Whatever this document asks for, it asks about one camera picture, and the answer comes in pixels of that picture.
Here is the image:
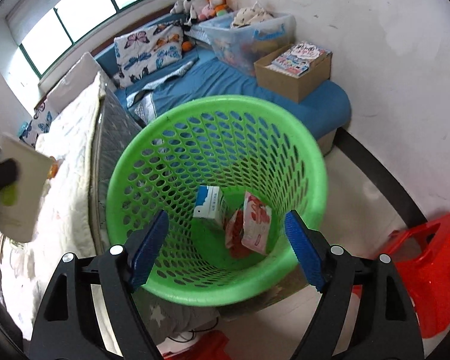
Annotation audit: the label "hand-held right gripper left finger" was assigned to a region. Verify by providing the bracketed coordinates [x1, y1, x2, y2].
[29, 210, 169, 360]

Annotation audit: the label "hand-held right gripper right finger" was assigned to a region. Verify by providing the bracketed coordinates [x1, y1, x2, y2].
[284, 210, 424, 360]

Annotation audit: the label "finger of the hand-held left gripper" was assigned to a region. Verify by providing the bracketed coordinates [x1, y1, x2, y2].
[0, 158, 20, 197]

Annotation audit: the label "green perforated plastic basket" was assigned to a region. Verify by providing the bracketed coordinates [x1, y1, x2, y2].
[106, 95, 329, 305]

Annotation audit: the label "pink snack packet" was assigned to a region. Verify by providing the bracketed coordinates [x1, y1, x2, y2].
[224, 191, 274, 257]

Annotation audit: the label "butterfly print pillow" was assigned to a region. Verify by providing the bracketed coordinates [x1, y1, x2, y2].
[113, 22, 184, 89]
[19, 101, 59, 147]

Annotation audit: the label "white printed quilt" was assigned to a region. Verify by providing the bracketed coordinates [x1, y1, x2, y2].
[0, 71, 109, 346]

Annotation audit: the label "blue and white carton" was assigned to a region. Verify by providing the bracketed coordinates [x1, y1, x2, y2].
[193, 185, 227, 229]

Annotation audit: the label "grey star-patterned mattress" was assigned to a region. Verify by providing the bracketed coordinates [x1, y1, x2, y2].
[88, 89, 220, 346]

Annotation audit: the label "plain grey pillow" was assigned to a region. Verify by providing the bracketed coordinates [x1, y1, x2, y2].
[41, 52, 106, 109]

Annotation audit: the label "blue headboard with wooden rim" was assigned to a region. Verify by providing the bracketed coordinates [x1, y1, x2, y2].
[93, 39, 118, 69]

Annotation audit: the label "brown cardboard box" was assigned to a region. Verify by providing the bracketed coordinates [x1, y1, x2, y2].
[254, 43, 332, 104]

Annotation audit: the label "grey patterned blanket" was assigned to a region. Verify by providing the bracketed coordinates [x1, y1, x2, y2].
[125, 60, 201, 124]

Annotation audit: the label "green framed window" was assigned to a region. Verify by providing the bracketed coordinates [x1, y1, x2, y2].
[5, 0, 166, 81]

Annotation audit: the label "blue padded bench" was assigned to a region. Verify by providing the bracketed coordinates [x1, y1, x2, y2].
[94, 13, 351, 147]

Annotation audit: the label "colourful picture books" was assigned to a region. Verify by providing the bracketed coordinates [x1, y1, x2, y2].
[272, 43, 331, 79]

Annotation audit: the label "clear plastic storage bin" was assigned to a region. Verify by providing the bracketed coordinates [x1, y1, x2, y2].
[199, 11, 297, 77]

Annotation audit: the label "patterned white cloth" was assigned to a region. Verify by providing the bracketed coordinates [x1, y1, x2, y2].
[230, 2, 274, 29]

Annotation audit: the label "orange fox plush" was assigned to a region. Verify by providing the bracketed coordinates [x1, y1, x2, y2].
[206, 0, 229, 16]

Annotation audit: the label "black cable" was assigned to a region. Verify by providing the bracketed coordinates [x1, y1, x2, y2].
[165, 317, 220, 344]

